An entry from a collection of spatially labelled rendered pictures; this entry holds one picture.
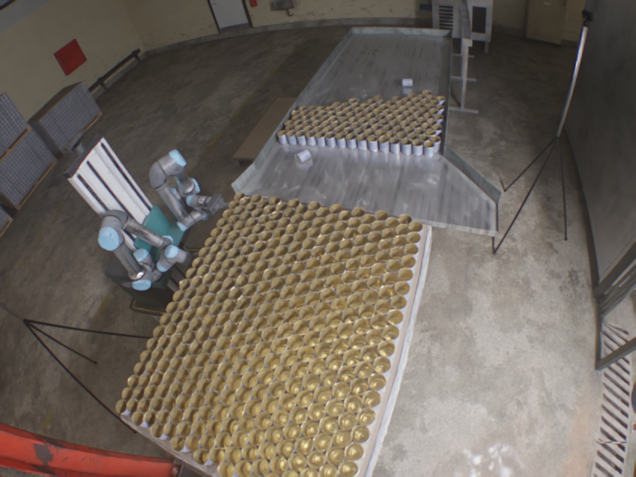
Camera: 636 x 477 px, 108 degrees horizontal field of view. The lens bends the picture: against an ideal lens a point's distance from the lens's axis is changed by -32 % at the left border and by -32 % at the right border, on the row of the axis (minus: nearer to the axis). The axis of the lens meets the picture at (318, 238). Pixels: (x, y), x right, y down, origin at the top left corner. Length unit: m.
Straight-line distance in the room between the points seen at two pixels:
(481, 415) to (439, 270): 1.23
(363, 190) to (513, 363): 1.70
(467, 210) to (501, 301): 1.19
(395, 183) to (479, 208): 0.50
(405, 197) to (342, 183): 0.38
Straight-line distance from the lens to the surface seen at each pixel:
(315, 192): 1.96
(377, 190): 1.91
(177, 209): 2.13
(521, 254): 3.15
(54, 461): 1.39
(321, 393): 1.37
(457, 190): 1.94
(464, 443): 2.51
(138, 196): 2.35
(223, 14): 9.57
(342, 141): 2.20
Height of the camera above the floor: 2.45
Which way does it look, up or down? 52 degrees down
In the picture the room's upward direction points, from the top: 17 degrees counter-clockwise
